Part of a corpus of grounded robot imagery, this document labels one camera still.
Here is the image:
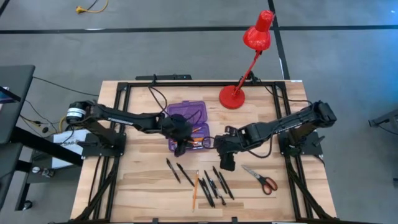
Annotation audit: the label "white cardboard box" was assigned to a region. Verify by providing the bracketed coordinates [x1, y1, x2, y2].
[52, 129, 91, 169]

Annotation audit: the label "purple plastic supply box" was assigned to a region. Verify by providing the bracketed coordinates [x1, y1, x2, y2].
[166, 100, 212, 153]

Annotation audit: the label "black bar device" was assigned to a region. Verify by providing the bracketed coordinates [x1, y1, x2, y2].
[135, 73, 193, 82]

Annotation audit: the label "black floor cable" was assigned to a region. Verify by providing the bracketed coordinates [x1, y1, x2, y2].
[32, 76, 100, 98]

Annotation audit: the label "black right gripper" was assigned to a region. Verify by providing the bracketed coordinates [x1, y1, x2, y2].
[216, 126, 248, 172]

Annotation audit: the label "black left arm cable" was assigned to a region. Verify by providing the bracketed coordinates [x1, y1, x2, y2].
[147, 84, 203, 125]

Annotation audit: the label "grey stand leg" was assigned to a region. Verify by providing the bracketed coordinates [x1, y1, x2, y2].
[368, 108, 398, 135]

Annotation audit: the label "black pen with clear grip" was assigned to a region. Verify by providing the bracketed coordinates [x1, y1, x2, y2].
[203, 169, 228, 207]

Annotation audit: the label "scissors with black red handles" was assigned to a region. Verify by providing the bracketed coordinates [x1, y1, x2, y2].
[241, 164, 279, 196]

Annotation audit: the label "dark grey desk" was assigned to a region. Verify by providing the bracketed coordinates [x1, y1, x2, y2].
[0, 64, 85, 212]

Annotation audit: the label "red desk lamp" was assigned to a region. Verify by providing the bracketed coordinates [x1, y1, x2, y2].
[218, 9, 275, 110]

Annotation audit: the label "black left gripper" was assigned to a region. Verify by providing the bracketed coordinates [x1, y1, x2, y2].
[163, 113, 196, 157]

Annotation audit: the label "yellow extension cord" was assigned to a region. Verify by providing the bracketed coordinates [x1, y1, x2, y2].
[75, 0, 109, 15]

